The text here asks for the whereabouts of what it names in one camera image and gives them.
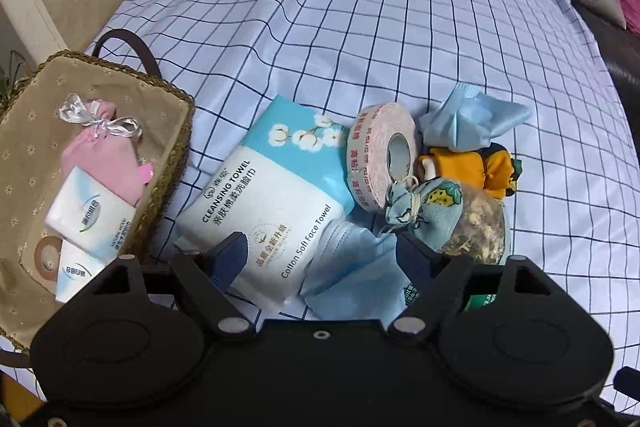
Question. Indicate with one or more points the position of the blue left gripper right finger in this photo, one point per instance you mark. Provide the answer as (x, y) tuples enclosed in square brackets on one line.
[(419, 263)]

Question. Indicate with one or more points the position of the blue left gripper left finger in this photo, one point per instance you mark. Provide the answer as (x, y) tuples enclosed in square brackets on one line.
[(230, 257)]

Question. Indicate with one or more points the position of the blue face mask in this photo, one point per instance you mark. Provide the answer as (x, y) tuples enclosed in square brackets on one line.
[(355, 276), (469, 120)]

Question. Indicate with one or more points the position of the small white tissue pack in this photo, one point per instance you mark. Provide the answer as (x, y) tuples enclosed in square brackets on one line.
[(90, 216)]

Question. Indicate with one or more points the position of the blue strawberry herb sachet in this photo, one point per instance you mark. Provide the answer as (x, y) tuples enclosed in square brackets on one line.
[(450, 217)]

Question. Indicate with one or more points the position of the green drink can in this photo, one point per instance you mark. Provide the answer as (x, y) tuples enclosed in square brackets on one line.
[(479, 301)]

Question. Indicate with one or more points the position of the white blue face towel pack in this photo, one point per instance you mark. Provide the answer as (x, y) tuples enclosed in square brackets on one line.
[(281, 187)]

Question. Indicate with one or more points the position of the pink double-sided tape roll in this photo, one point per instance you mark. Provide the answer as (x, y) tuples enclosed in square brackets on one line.
[(382, 146)]

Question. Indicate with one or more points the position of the crumpled blue face mask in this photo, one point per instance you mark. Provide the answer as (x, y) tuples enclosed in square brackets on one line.
[(469, 120)]

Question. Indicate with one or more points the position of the brown tape roll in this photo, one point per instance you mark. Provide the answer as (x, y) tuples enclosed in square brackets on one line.
[(47, 257)]

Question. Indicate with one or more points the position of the woven lined storage basket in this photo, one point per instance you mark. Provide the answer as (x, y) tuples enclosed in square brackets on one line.
[(32, 141)]

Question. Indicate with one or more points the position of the blue checked tablecloth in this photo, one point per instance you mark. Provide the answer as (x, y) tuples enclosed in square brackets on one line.
[(576, 211)]

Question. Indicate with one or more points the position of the pink drawstring sachet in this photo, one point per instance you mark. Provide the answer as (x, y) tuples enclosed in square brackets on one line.
[(104, 148)]

